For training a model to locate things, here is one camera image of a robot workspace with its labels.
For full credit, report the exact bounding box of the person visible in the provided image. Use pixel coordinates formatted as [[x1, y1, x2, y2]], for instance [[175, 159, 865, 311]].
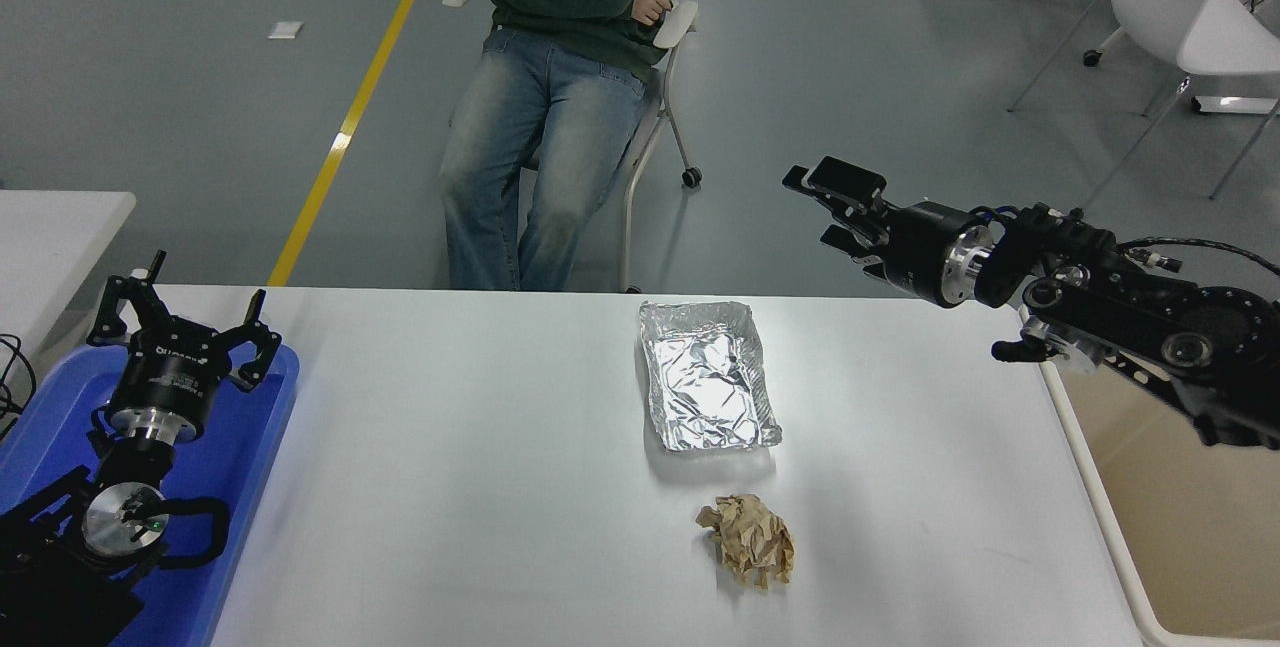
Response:
[[440, 0, 671, 293]]

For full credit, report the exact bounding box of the white table foot bar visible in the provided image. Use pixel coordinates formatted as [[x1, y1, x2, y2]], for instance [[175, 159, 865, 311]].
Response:
[[1192, 96, 1280, 117]]

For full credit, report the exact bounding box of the blue plastic tray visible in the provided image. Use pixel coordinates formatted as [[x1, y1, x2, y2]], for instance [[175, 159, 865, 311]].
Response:
[[0, 342, 301, 647]]

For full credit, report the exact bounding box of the white side table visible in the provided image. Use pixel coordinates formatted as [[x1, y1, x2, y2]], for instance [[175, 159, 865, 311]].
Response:
[[0, 191, 138, 368]]

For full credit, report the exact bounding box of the grey chair with casters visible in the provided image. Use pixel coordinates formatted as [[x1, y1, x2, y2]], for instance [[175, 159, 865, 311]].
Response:
[[443, 0, 703, 294]]

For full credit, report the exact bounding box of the silver foil tray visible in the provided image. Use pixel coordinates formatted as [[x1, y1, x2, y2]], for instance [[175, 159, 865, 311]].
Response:
[[638, 300, 783, 453]]

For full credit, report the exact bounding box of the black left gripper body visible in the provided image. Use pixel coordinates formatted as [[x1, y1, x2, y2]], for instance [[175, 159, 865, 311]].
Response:
[[110, 327, 237, 421]]

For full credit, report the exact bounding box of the crumpled tan paper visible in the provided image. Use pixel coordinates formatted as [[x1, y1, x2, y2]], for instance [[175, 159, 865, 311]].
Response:
[[695, 494, 797, 592]]

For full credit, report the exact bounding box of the large pale plastic bin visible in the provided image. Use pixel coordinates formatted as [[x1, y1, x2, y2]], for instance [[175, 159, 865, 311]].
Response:
[[1018, 299, 1280, 647]]

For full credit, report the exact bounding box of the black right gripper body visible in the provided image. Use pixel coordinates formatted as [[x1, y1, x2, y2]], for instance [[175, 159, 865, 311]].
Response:
[[880, 201, 986, 310]]

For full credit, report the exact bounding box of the black cable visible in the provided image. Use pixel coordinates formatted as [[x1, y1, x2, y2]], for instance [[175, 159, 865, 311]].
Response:
[[0, 334, 39, 438]]

